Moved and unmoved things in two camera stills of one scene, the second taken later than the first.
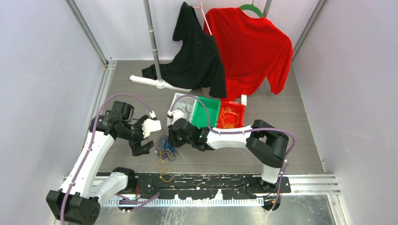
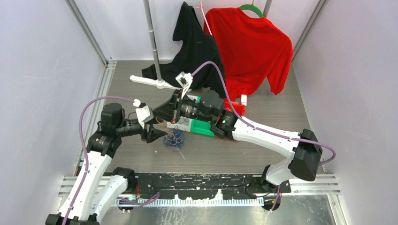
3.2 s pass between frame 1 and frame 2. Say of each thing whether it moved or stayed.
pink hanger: stayed
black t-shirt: stayed
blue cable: moved
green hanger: stayed
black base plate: stayed
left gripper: moved
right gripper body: moved
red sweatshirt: stayed
